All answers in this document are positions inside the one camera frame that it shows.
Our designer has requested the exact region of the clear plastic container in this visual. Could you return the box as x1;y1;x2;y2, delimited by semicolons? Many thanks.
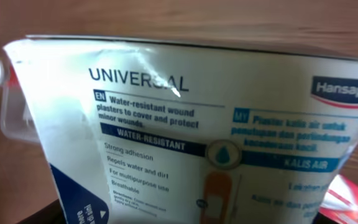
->
0;62;40;144

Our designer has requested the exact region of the white medicine box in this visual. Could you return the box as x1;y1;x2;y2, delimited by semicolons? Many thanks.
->
4;37;358;223

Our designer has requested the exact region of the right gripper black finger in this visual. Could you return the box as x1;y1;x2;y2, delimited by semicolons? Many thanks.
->
18;200;66;224

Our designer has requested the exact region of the red medicine box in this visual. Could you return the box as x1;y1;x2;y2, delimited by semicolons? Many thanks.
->
319;175;358;224

